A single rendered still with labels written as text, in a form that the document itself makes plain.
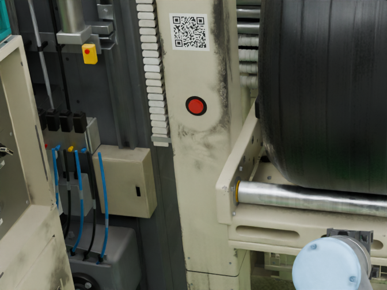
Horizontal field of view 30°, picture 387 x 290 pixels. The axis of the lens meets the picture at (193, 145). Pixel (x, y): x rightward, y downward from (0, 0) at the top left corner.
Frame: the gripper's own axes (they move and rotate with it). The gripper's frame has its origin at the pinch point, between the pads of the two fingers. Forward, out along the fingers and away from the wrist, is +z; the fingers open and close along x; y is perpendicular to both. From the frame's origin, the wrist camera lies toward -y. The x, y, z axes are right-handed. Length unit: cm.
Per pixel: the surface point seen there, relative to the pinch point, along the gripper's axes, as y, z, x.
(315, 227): 6.3, 7.8, 9.1
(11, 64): 34, -22, 61
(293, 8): 41.4, -24.0, 8.3
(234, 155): 20.1, 10.1, 27.0
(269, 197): 11.7, 6.5, 18.4
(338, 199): 12.0, 7.3, 4.8
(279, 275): -14, 103, 37
